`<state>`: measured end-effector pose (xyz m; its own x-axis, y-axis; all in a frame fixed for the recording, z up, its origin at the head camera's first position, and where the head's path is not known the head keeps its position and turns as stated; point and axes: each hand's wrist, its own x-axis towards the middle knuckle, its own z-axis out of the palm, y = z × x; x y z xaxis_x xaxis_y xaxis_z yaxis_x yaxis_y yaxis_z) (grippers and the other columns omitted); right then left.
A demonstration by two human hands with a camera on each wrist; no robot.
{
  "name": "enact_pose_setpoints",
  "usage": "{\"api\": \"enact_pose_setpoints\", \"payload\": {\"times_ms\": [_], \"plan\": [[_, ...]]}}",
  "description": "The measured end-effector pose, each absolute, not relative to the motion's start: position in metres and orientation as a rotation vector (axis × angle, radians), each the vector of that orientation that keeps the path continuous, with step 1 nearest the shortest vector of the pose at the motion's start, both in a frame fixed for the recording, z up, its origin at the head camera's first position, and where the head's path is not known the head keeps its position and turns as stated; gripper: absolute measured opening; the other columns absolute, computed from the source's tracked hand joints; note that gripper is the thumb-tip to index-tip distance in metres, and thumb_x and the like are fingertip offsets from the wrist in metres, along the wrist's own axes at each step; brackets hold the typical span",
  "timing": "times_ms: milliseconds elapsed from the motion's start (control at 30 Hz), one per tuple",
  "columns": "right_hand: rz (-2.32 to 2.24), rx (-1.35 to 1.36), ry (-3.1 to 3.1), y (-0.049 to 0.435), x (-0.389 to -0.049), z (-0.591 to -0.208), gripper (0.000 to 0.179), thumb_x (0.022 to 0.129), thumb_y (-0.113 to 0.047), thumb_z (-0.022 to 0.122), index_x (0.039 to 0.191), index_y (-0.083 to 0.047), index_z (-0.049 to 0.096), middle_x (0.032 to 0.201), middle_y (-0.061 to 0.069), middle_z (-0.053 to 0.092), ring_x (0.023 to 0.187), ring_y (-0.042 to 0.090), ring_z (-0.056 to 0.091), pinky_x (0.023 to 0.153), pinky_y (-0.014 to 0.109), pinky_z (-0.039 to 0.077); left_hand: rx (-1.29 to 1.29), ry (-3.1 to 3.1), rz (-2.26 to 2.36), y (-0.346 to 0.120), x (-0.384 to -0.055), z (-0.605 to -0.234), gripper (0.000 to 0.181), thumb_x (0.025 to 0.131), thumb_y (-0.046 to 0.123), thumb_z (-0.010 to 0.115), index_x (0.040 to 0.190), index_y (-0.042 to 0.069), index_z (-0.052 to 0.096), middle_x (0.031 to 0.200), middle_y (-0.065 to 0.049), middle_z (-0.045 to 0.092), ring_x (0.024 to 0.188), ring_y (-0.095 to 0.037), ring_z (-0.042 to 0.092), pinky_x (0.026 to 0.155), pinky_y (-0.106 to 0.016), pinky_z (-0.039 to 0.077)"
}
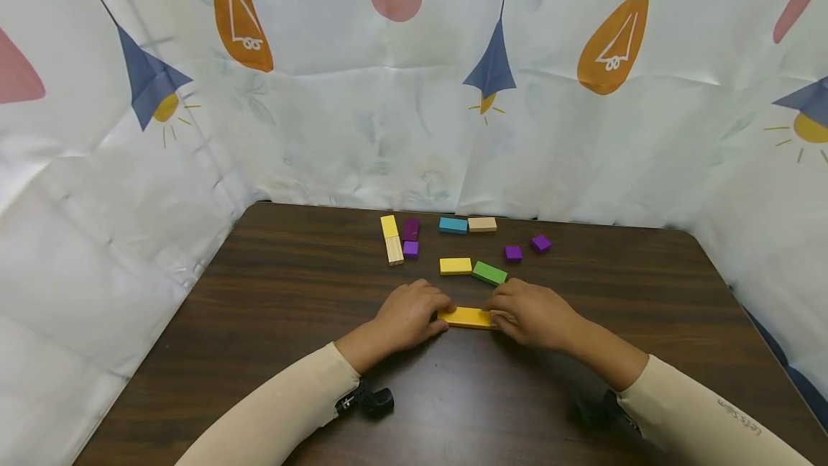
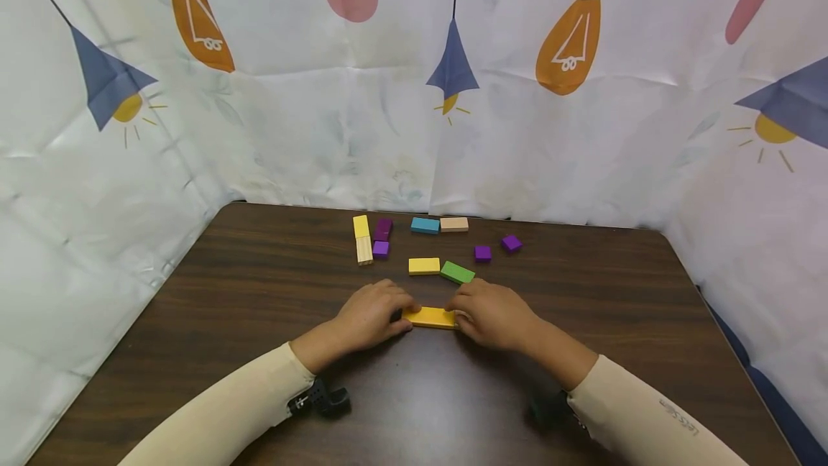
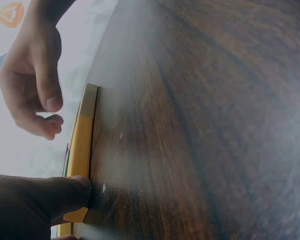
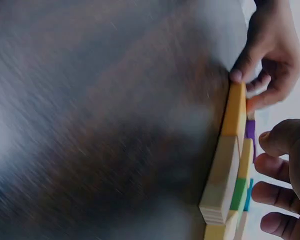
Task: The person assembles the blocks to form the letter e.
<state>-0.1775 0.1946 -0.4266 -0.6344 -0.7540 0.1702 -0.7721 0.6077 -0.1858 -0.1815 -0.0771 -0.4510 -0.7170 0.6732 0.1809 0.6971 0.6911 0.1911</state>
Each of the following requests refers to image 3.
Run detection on person's right forearm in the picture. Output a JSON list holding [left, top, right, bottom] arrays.
[[17, 0, 77, 35]]

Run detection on yellow box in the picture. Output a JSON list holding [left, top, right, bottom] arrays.
[[57, 82, 100, 238]]

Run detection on person's right hand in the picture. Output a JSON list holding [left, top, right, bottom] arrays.
[[0, 23, 65, 141]]

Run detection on person's left hand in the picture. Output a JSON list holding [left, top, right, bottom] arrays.
[[0, 173, 93, 240]]

